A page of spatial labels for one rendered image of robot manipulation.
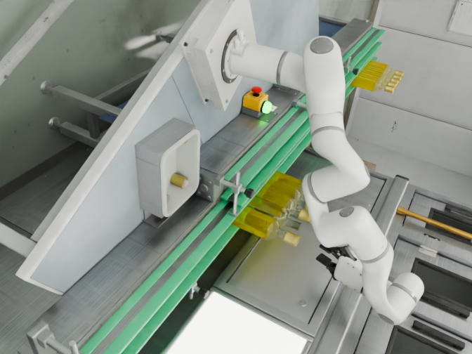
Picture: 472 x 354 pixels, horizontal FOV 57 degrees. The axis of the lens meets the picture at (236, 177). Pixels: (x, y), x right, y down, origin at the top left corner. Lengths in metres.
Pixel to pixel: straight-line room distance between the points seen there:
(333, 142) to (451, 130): 6.66
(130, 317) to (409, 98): 6.79
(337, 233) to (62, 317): 0.68
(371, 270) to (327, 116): 0.39
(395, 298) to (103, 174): 0.79
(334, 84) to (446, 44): 6.17
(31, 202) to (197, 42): 0.94
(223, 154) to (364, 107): 6.45
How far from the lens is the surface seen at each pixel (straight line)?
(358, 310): 1.47
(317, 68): 1.11
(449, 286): 1.69
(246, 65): 1.26
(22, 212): 1.77
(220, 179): 1.32
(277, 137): 1.59
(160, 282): 1.21
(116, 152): 1.12
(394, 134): 7.88
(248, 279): 1.43
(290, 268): 1.48
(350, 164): 1.05
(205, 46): 1.17
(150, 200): 1.24
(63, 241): 1.10
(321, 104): 1.09
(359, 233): 1.07
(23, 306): 1.48
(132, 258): 1.24
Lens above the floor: 1.40
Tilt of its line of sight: 20 degrees down
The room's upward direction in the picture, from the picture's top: 112 degrees clockwise
